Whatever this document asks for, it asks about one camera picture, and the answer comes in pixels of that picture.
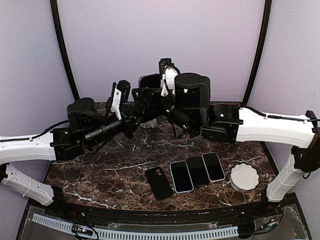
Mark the black smartphone bottom stack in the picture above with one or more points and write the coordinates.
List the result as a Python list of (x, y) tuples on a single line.
[(150, 81)]

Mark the white scalloped dish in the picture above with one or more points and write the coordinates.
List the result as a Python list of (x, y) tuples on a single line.
[(244, 178)]

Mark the white floral mug yellow inside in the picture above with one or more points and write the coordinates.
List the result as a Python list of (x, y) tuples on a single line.
[(149, 124)]

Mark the black front table rail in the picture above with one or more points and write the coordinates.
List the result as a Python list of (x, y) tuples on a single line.
[(235, 215)]

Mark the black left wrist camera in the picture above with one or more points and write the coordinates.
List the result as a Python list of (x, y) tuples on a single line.
[(119, 95)]

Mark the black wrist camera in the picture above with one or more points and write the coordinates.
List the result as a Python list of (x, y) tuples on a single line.
[(119, 95), (168, 71)]

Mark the black corner post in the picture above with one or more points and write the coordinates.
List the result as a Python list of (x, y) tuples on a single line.
[(63, 49), (259, 51)]

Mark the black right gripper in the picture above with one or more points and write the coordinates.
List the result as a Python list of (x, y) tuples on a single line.
[(152, 108)]

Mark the white slotted cable duct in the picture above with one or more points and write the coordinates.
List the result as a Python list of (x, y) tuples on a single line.
[(122, 231)]

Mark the purple-edged black smartphone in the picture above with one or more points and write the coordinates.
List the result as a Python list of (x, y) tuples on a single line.
[(198, 171)]

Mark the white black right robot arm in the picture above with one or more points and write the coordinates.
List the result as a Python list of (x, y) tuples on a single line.
[(184, 100)]

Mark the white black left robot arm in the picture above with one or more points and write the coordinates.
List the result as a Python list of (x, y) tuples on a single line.
[(87, 128)]

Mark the black left corner post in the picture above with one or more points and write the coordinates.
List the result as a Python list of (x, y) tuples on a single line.
[(63, 49)]

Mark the light blue phone case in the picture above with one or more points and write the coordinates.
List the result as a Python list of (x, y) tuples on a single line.
[(181, 177)]

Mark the pink phone case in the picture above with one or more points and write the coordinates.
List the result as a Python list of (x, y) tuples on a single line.
[(213, 166)]

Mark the black phone case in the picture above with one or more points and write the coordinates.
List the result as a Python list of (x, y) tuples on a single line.
[(158, 183)]

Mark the black right corner post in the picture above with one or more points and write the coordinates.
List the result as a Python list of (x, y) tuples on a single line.
[(259, 51)]

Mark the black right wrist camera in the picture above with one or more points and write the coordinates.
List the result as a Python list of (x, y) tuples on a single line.
[(168, 71)]

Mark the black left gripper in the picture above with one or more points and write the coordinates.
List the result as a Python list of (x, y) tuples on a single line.
[(128, 111)]

